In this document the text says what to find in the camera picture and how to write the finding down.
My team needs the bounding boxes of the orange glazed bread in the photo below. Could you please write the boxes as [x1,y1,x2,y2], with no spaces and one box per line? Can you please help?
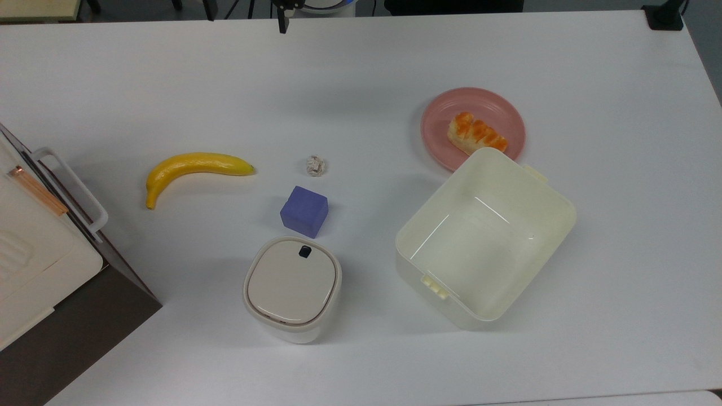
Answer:
[447,112,508,156]

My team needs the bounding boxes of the yellow banana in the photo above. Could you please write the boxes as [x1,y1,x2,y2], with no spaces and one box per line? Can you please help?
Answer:
[146,152,256,210]

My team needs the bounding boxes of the purple cube block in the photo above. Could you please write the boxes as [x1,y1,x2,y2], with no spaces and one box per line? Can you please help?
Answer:
[280,186,329,239]

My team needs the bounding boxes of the pink plate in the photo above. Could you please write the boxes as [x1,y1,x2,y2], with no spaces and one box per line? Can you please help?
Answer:
[420,87,526,173]

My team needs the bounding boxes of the wooden desk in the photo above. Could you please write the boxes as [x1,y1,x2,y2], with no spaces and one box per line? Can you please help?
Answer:
[0,0,83,24]

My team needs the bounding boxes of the white lidded trash bin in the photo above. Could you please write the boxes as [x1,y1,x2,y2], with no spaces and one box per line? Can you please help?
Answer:
[243,236,342,345]

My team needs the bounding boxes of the cream plastic storage box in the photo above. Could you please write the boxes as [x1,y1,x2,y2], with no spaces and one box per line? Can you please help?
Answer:
[395,147,577,332]

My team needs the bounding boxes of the white toaster oven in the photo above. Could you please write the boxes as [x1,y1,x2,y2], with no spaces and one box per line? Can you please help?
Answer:
[0,123,163,406]

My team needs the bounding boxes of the black clamp mount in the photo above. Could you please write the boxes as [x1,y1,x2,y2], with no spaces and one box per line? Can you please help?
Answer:
[641,0,687,32]

